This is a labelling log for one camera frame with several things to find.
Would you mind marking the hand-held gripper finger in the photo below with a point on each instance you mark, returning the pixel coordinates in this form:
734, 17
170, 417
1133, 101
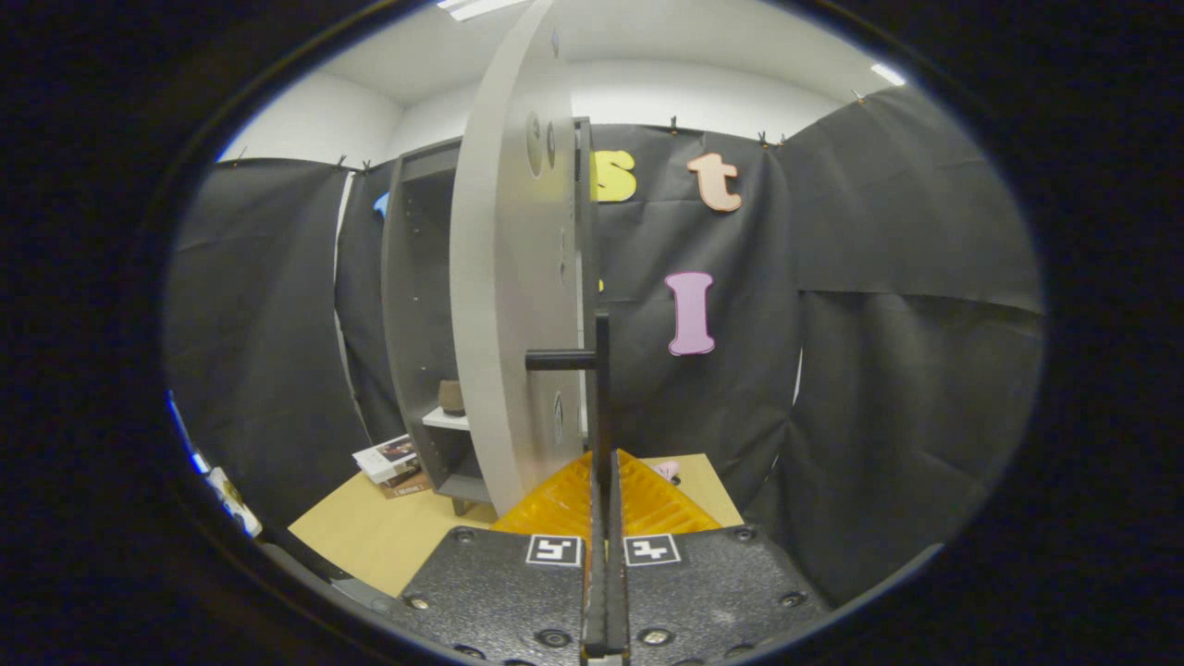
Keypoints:
597, 573
617, 573

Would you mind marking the brown book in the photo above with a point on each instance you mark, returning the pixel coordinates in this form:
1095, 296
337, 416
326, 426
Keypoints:
407, 487

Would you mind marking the small ceiling light panel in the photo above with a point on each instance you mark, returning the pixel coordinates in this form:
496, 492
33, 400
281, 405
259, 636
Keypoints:
888, 74

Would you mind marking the white book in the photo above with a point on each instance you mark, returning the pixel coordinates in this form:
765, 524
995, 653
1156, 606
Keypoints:
384, 455

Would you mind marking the long ceiling light panel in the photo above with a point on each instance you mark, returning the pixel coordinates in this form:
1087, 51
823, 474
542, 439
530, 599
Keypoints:
472, 7

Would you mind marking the white cabinet shelf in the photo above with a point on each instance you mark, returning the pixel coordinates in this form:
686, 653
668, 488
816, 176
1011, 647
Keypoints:
444, 419

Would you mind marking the lit monitor screen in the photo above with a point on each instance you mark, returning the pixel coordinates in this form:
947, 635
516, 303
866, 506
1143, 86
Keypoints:
197, 460

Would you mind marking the brown fuzzy shoe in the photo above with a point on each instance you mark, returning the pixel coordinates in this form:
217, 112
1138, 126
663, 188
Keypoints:
450, 398

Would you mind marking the green and pink plush toy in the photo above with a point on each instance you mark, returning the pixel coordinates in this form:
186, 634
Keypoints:
668, 470

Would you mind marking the grey shoe cabinet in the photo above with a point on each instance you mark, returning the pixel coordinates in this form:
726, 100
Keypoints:
416, 277

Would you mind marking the grey shoe cabinet door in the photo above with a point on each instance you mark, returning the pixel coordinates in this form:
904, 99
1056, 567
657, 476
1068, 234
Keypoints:
509, 277

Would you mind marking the white printed box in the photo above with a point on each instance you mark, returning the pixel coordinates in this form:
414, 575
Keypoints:
236, 507

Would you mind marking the black backdrop cloth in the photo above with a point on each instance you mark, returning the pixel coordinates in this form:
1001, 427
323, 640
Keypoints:
879, 370

